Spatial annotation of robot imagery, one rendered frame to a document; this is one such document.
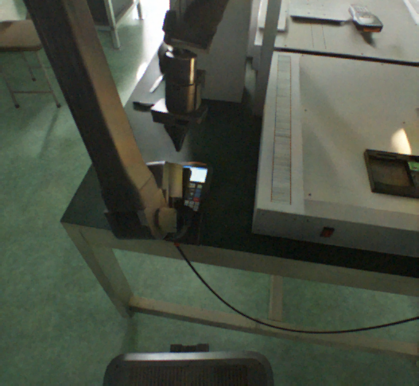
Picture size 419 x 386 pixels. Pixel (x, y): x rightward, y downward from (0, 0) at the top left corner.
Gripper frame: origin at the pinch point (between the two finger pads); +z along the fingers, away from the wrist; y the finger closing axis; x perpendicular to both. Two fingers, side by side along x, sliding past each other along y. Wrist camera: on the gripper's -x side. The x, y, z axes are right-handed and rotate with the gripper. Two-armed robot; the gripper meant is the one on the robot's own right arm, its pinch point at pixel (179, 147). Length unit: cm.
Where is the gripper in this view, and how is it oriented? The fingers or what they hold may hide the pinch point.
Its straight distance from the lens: 69.0
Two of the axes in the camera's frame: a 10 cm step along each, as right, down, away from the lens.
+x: -2.5, 5.4, -8.1
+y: -9.6, -2.1, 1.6
